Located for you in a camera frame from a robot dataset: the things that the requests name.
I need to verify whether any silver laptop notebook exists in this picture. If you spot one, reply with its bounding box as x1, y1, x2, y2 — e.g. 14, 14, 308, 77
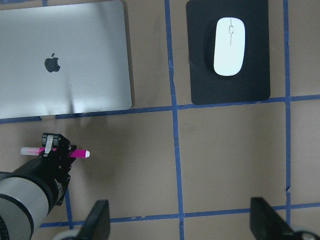
0, 0, 132, 119

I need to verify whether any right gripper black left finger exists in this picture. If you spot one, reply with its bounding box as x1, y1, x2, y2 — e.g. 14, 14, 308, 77
77, 200, 111, 240

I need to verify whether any black mousepad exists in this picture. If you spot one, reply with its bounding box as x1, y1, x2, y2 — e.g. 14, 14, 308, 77
186, 0, 271, 105

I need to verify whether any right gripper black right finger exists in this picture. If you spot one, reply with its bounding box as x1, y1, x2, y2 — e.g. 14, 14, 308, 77
249, 197, 295, 240

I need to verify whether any pink marker pen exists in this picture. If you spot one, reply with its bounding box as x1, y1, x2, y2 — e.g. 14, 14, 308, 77
20, 147, 90, 159

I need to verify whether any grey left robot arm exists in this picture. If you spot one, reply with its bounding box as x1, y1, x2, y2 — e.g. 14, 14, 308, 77
0, 133, 77, 240

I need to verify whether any white computer mouse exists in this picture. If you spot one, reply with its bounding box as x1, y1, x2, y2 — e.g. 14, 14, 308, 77
213, 17, 246, 77

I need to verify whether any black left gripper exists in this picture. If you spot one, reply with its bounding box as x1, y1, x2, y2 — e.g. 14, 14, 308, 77
13, 133, 77, 206

